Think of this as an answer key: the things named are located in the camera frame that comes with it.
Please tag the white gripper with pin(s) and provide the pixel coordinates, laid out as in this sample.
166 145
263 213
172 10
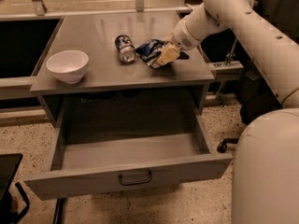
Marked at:
183 36

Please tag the blue chip bag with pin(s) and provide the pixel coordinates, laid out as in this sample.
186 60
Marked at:
151 49

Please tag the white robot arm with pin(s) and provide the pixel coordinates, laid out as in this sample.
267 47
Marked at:
265 186

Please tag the grey open top drawer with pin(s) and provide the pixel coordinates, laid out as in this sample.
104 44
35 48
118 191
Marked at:
87 157

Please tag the blue soda can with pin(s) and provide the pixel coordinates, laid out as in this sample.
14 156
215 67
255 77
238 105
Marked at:
125 48

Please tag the metal clamp rod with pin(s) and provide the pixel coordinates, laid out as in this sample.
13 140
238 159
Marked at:
230 55

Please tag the grey metal cabinet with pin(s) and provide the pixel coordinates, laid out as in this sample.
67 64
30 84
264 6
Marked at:
95 35

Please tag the white bowl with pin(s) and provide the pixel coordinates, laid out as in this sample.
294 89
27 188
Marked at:
69 66

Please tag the grey metal rail frame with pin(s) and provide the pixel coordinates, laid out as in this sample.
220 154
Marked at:
93 3

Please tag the black drawer handle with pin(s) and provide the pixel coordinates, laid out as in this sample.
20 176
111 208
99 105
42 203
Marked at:
135 178

